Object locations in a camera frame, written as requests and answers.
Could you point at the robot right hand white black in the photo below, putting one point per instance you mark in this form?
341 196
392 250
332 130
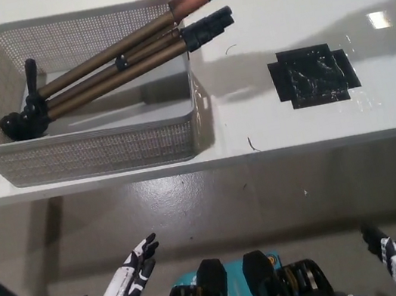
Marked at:
394 259

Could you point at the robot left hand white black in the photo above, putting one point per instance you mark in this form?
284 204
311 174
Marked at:
129 279

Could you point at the bronze black camera tripod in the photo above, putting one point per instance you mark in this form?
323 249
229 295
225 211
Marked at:
108 75

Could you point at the robot body black teal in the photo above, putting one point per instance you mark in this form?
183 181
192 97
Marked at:
254 291

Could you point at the grey perforated rectangular basket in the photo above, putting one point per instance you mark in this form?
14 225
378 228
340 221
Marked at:
88 156

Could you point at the black tape patch on desk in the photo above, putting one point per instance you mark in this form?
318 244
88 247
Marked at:
312 76

